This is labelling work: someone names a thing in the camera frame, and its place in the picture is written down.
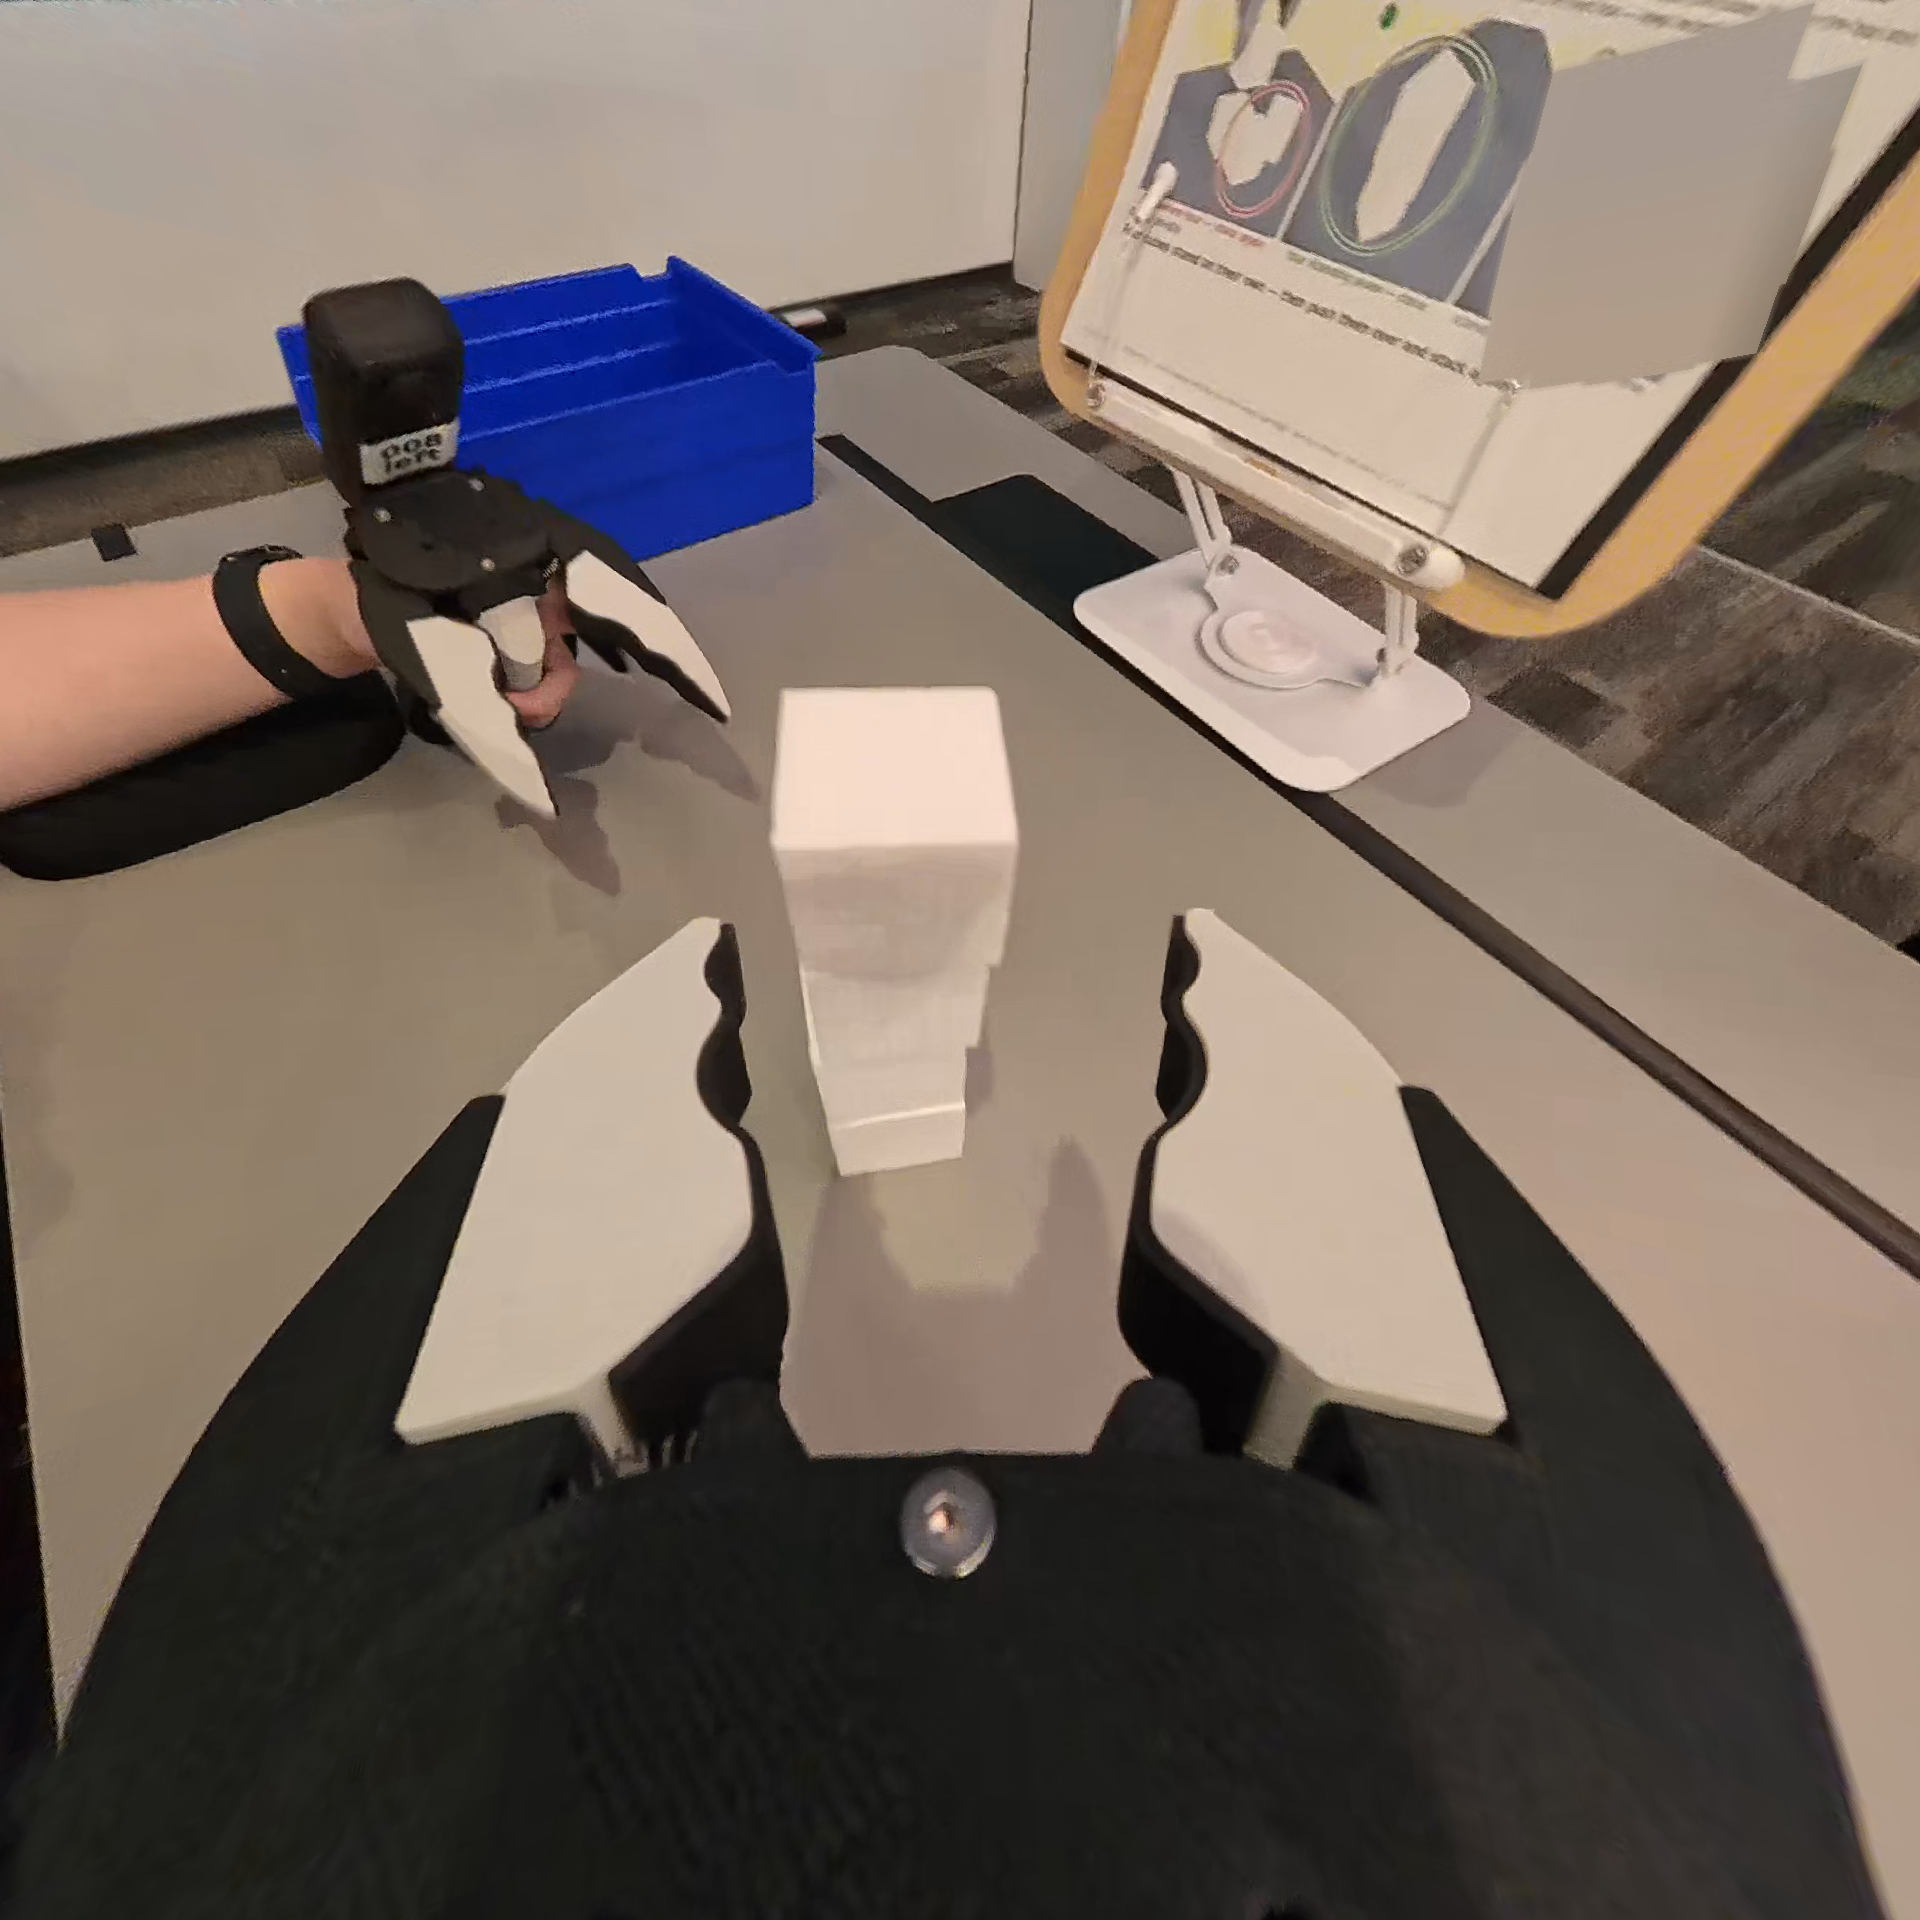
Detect white document stand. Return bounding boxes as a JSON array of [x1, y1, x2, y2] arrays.
[[1073, 164, 1472, 794]]

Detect black wrist band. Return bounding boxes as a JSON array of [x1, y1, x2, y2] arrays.
[[214, 546, 346, 701]]

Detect printed instruction sheet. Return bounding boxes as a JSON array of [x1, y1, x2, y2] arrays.
[[1063, 0, 1901, 589]]

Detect black mesh wrist rest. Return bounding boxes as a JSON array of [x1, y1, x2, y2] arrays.
[[0, 698, 410, 884]]

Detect person's left forearm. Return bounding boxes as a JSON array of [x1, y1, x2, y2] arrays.
[[0, 577, 288, 816]]

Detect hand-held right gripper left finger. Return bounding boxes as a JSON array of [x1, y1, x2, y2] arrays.
[[393, 919, 789, 1479]]

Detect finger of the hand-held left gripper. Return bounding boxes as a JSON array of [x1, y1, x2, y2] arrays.
[[405, 616, 561, 819], [570, 546, 734, 725]]

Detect person's left hand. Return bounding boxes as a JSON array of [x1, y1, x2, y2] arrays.
[[509, 597, 581, 735]]

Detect blue plastic bin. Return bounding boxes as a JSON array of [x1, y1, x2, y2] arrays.
[[277, 257, 826, 564]]

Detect wooden document board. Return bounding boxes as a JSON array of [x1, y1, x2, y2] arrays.
[[1038, 0, 1920, 641]]

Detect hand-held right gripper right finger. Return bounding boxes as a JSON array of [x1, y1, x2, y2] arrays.
[[1120, 907, 1509, 1472]]

